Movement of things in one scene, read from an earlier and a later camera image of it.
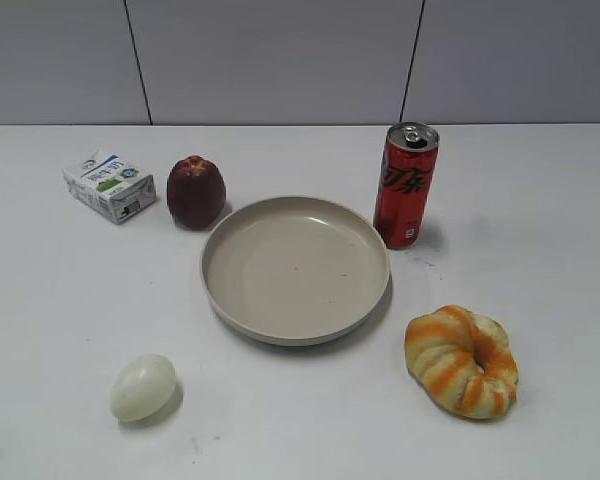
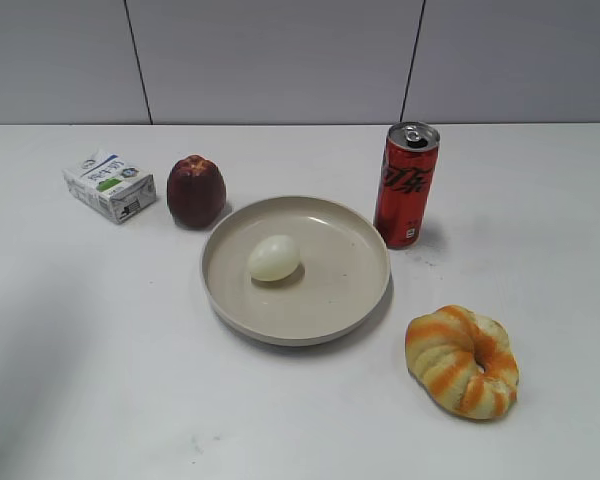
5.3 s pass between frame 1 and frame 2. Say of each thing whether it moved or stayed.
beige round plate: stayed
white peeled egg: moved
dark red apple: stayed
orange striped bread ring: stayed
